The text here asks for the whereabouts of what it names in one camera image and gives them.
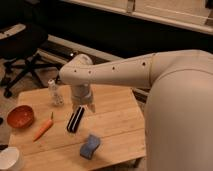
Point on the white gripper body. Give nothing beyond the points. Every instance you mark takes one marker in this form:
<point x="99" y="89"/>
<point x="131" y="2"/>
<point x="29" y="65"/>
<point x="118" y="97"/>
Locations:
<point x="82" y="95"/>

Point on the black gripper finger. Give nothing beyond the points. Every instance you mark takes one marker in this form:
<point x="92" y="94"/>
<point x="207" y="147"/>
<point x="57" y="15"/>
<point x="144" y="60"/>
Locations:
<point x="78" y="119"/>
<point x="70" y="121"/>

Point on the white ceramic cup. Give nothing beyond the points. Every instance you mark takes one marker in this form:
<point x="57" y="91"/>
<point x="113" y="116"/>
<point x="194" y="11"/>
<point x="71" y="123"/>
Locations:
<point x="11" y="159"/>

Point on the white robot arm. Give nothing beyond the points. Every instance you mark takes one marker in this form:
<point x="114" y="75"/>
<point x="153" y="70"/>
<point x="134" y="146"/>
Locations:
<point x="179" y="107"/>

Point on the orange ceramic bowl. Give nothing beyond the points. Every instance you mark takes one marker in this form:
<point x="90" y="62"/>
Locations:
<point x="21" y="117"/>

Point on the orange carrot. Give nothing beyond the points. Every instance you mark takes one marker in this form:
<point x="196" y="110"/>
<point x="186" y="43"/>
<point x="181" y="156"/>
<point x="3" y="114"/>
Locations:
<point x="43" y="128"/>

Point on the blue sponge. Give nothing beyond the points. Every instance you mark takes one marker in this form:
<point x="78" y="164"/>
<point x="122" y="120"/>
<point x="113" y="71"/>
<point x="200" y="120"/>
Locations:
<point x="87" y="150"/>

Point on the black office chair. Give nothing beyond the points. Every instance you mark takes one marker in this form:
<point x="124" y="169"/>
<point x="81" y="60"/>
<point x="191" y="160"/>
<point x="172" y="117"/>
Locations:
<point x="19" y="41"/>

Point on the metal floor rail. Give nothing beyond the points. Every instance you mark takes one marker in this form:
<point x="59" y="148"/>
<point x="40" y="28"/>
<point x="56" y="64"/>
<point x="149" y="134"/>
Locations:
<point x="65" y="50"/>

